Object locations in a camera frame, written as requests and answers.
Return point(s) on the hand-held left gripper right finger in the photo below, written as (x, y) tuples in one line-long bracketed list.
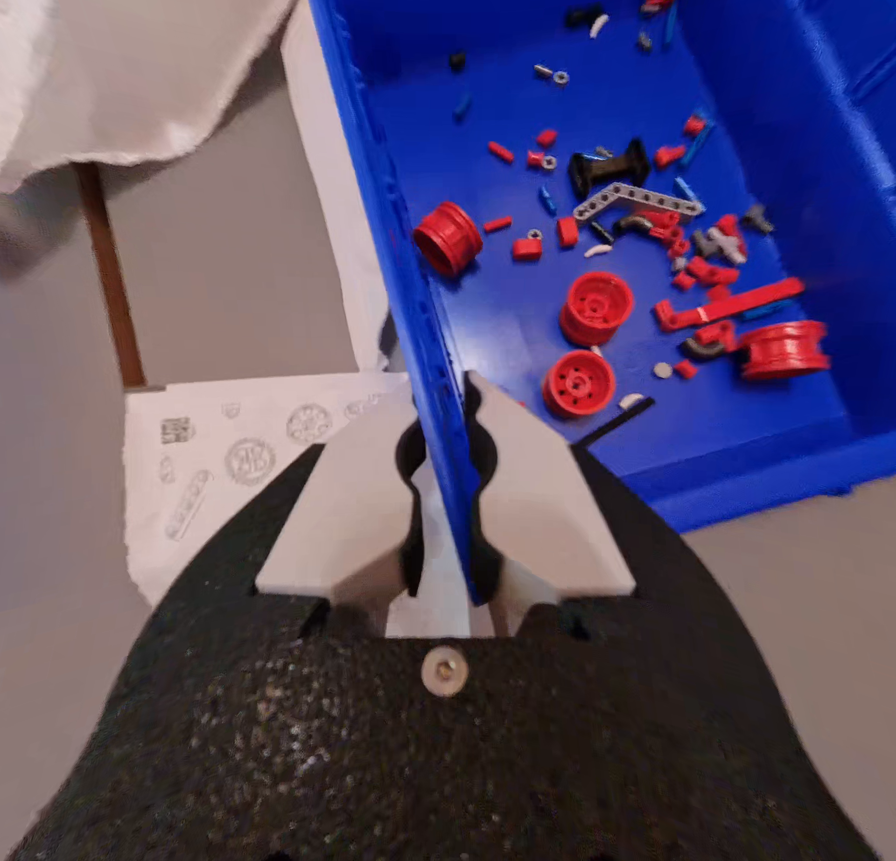
[(560, 518)]

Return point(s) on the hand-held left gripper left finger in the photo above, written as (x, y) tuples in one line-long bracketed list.
[(329, 518)]

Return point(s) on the long black toy axle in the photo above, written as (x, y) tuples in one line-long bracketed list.
[(616, 420)]

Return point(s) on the red toy wheel hub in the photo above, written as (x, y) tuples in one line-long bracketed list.
[(577, 384), (784, 349), (448, 238), (595, 308)]

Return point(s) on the blue tagged parts bin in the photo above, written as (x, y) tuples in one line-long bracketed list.
[(770, 70)]

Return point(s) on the grey desk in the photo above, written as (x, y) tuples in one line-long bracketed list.
[(231, 245)]

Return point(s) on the long red toy beam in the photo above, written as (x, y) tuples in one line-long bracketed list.
[(742, 303)]

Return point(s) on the pile of small toy pieces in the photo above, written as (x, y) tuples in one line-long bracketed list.
[(567, 231)]

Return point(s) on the grey bent toy beam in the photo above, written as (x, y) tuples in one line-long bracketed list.
[(658, 198)]

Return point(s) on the black toy spool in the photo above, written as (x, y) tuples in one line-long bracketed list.
[(595, 168)]

